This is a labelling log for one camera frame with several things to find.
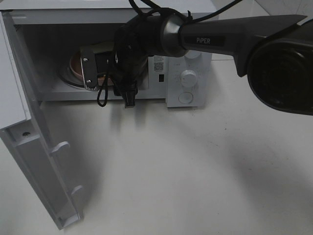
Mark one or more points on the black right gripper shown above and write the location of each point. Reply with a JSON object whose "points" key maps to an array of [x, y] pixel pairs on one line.
{"points": [[134, 42]]}

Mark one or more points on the round door release button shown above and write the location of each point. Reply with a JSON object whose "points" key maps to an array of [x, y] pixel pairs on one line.
{"points": [[185, 97]]}

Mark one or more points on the pink round plate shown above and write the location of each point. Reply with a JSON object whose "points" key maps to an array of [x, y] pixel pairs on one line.
{"points": [[76, 69]]}

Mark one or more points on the white microwave door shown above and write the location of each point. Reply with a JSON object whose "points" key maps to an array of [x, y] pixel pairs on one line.
{"points": [[29, 140]]}

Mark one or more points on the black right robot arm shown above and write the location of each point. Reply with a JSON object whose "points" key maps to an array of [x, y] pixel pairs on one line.
{"points": [[274, 52]]}

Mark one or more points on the white warning label sticker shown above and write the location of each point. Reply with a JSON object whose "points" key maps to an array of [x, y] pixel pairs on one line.
{"points": [[158, 64]]}

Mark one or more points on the lower white timer knob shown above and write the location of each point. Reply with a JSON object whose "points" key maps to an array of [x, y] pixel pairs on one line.
{"points": [[188, 78]]}

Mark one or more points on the glass microwave turntable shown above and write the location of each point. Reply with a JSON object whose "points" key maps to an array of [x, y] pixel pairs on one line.
{"points": [[90, 80]]}

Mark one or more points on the upper white control knob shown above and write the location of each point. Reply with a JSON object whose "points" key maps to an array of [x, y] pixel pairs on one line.
{"points": [[192, 55]]}

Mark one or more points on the white microwave oven body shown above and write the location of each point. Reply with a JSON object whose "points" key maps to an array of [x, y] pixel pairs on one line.
{"points": [[50, 34]]}

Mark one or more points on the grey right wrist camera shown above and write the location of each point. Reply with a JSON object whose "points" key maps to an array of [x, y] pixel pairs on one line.
{"points": [[94, 62]]}

